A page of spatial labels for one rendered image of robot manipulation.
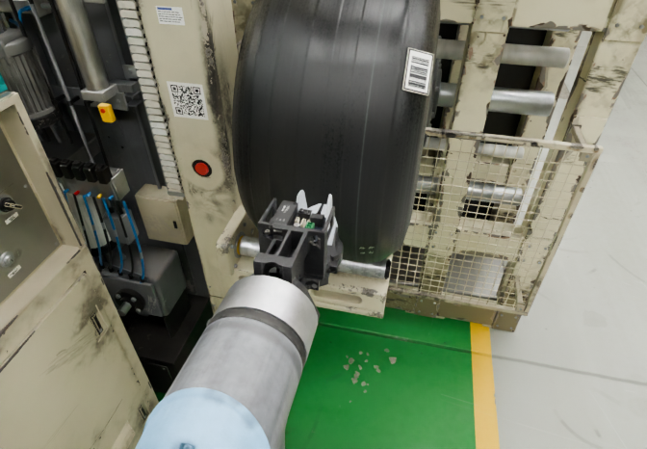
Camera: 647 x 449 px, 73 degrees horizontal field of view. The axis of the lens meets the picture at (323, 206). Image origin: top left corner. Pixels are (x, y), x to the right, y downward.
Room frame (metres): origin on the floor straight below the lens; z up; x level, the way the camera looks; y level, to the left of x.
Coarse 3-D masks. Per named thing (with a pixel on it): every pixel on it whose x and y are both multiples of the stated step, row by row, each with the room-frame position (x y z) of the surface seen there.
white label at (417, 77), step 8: (408, 48) 0.61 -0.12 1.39; (408, 56) 0.61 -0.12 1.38; (416, 56) 0.61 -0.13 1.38; (424, 56) 0.61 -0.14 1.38; (432, 56) 0.62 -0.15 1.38; (408, 64) 0.60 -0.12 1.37; (416, 64) 0.60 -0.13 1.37; (424, 64) 0.61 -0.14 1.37; (432, 64) 0.61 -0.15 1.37; (408, 72) 0.59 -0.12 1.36; (416, 72) 0.59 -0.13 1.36; (424, 72) 0.60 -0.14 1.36; (408, 80) 0.59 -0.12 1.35; (416, 80) 0.59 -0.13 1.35; (424, 80) 0.59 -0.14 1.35; (408, 88) 0.58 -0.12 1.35; (416, 88) 0.58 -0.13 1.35; (424, 88) 0.58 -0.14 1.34
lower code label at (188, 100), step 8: (168, 88) 0.82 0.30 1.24; (176, 88) 0.81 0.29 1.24; (184, 88) 0.81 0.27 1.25; (192, 88) 0.81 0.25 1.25; (200, 88) 0.80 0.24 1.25; (176, 96) 0.81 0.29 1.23; (184, 96) 0.81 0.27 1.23; (192, 96) 0.81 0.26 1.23; (200, 96) 0.80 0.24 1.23; (176, 104) 0.82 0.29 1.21; (184, 104) 0.81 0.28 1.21; (192, 104) 0.81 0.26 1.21; (200, 104) 0.80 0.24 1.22; (176, 112) 0.82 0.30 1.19; (184, 112) 0.81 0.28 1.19; (192, 112) 0.81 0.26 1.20; (200, 112) 0.80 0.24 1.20
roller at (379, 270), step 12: (240, 240) 0.73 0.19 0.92; (252, 240) 0.73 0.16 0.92; (240, 252) 0.71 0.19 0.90; (252, 252) 0.71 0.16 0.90; (348, 264) 0.66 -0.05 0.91; (360, 264) 0.66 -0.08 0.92; (372, 264) 0.66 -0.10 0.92; (384, 264) 0.65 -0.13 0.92; (372, 276) 0.65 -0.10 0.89; (384, 276) 0.64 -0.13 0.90
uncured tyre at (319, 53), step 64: (256, 0) 0.76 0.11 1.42; (320, 0) 0.69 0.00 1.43; (384, 0) 0.68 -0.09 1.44; (256, 64) 0.63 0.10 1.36; (320, 64) 0.61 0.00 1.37; (384, 64) 0.60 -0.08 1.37; (256, 128) 0.58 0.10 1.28; (320, 128) 0.56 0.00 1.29; (384, 128) 0.55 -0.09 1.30; (256, 192) 0.57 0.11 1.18; (320, 192) 0.54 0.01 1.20; (384, 192) 0.53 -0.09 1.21; (384, 256) 0.58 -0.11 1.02
